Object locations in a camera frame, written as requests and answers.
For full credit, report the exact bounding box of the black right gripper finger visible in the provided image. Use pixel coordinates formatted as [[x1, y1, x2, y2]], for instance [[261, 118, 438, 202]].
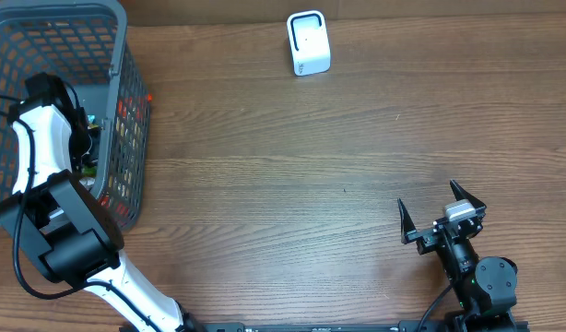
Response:
[[450, 179, 486, 208], [397, 198, 417, 244]]

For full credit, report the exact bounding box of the green tea carton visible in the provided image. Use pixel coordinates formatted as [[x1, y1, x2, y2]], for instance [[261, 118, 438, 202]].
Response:
[[82, 166, 98, 178]]

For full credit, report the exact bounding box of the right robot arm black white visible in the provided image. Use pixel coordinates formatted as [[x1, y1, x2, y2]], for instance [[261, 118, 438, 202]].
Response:
[[397, 180, 530, 331]]

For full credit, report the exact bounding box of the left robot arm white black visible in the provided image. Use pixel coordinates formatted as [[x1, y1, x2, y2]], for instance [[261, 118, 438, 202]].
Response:
[[0, 72, 204, 331]]

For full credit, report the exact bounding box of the white barcode scanner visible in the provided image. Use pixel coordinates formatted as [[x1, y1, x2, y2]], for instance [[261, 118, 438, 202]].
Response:
[[287, 10, 331, 77]]

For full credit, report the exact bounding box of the grey plastic mesh basket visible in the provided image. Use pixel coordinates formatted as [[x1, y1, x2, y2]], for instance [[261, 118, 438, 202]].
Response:
[[0, 1, 151, 231]]

